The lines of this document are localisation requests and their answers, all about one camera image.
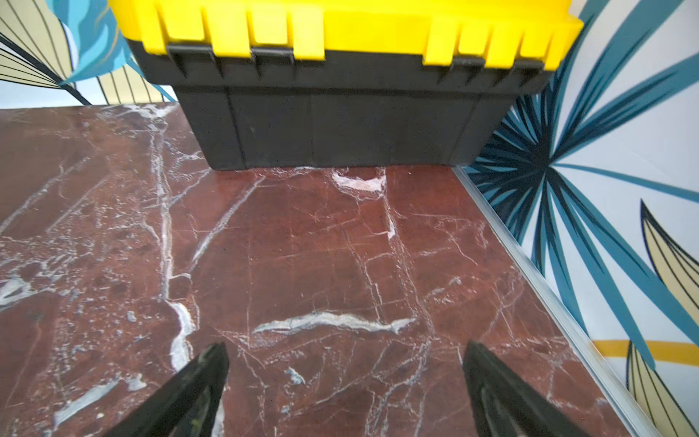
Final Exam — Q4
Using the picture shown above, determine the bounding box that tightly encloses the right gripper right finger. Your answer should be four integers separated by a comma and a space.
462, 342, 587, 436

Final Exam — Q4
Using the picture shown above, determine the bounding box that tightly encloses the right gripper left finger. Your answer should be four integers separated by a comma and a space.
106, 342, 229, 436

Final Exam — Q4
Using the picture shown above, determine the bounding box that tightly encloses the yellow black toolbox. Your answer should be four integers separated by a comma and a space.
109, 1, 584, 170

